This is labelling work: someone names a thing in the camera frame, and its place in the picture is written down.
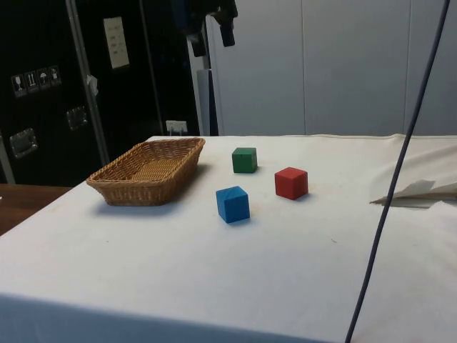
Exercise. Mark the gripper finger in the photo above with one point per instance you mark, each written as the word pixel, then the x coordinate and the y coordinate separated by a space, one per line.
pixel 197 46
pixel 228 34

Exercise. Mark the blue cube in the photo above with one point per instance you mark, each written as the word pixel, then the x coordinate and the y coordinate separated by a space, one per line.
pixel 232 205

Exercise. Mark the green cube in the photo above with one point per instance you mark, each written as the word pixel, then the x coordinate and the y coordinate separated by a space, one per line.
pixel 244 160

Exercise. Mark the black cabinet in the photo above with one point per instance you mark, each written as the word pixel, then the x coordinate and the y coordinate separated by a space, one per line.
pixel 43 107

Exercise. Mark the red cube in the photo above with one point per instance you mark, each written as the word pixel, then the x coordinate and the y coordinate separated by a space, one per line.
pixel 291 183

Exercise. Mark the pale grey locker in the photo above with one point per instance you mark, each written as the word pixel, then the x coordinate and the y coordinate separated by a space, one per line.
pixel 257 78

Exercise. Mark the wicker basket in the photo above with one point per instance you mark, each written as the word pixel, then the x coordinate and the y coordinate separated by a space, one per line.
pixel 150 175

